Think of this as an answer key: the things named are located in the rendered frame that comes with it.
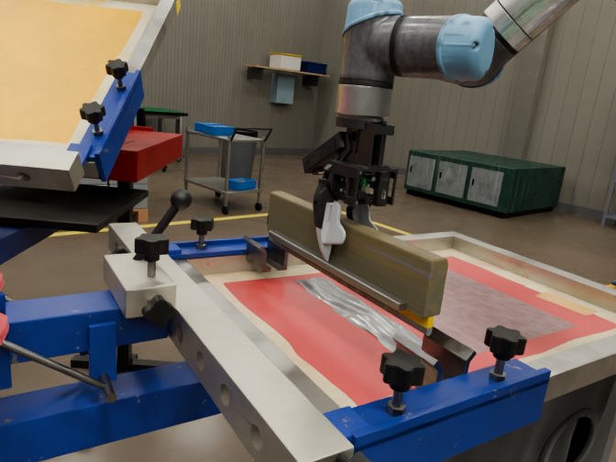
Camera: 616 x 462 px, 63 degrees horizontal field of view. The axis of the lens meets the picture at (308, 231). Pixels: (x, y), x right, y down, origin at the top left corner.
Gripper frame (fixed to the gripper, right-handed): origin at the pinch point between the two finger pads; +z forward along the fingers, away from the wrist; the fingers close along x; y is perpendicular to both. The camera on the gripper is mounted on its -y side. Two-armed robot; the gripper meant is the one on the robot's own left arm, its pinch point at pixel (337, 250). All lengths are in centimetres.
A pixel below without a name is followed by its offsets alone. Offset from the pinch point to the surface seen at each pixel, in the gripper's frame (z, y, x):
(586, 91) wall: -67, -371, 695
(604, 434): 48, 13, 75
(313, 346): 12.2, 5.8, -6.6
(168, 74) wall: -36, -884, 243
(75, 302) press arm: 3.5, -0.3, -36.9
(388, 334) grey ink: 11.5, 7.8, 5.5
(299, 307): 12.2, -6.8, -1.5
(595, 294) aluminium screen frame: 10, 12, 56
